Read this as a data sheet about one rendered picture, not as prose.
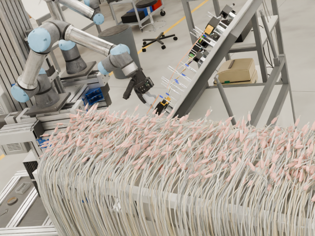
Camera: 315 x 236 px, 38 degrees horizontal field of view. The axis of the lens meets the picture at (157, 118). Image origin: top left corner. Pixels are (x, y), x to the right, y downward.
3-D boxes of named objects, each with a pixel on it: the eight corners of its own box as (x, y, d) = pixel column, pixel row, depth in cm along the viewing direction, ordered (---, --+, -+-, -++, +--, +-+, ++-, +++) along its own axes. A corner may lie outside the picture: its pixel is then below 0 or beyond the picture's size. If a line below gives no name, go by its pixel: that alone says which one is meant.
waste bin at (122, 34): (112, 84, 608) (97, 40, 580) (111, 72, 649) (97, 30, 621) (145, 74, 607) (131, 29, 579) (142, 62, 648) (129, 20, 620)
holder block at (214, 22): (235, 19, 212) (219, 8, 212) (224, 33, 206) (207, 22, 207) (231, 25, 216) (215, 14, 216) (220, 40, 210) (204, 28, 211)
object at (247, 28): (198, 47, 330) (196, 39, 327) (213, 29, 357) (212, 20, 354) (243, 42, 314) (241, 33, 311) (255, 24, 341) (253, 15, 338)
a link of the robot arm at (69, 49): (64, 62, 319) (57, 44, 313) (63, 56, 331) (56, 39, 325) (80, 56, 320) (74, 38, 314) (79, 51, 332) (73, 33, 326)
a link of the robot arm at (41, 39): (37, 96, 280) (63, 29, 245) (22, 108, 269) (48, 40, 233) (22, 84, 280) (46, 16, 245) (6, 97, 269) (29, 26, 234)
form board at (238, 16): (202, 78, 331) (199, 77, 331) (285, -44, 264) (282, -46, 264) (128, 181, 242) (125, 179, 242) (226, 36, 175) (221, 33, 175)
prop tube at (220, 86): (236, 141, 218) (214, 85, 206) (237, 138, 220) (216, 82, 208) (242, 140, 216) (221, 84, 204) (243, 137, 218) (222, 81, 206)
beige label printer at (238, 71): (213, 95, 348) (208, 71, 339) (221, 82, 364) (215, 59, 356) (253, 92, 334) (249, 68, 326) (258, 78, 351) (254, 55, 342)
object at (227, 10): (245, 7, 243) (231, -3, 244) (236, 19, 238) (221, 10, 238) (241, 12, 247) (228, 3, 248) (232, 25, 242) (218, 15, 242)
